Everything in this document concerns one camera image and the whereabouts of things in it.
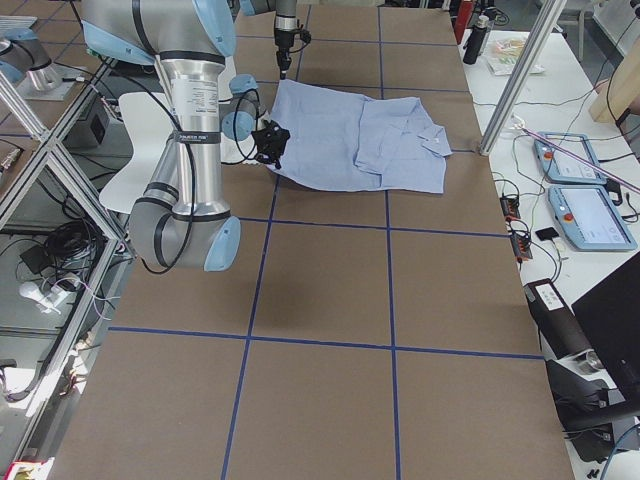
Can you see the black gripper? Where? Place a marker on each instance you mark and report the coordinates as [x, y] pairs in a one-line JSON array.
[[282, 52], [268, 145]]

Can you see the light blue striped shirt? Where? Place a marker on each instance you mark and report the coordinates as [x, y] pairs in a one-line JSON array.
[[349, 142]]

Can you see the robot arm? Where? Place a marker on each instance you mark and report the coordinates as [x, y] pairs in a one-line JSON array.
[[290, 36], [182, 219]]

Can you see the white chair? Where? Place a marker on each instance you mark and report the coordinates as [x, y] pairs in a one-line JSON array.
[[148, 128]]

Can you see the black water bottle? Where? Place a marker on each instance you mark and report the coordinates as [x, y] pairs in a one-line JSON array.
[[475, 40]]

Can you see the brown paper table mat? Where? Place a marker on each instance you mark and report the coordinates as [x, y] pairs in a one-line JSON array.
[[377, 335]]

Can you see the metal reacher grabber tool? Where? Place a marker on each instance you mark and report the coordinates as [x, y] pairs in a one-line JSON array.
[[519, 124]]

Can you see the far teach pendant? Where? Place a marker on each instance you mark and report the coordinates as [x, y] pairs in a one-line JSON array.
[[560, 169]]

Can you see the teach pendant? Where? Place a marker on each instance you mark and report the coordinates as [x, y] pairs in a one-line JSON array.
[[589, 219], [560, 169]]

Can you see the near teach pendant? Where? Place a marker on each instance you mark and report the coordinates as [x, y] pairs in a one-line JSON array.
[[589, 219]]

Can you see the black monitor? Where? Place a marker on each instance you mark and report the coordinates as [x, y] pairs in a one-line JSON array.
[[608, 314]]

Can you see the grey aluminium frame post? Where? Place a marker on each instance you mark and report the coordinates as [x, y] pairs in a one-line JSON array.
[[536, 40]]

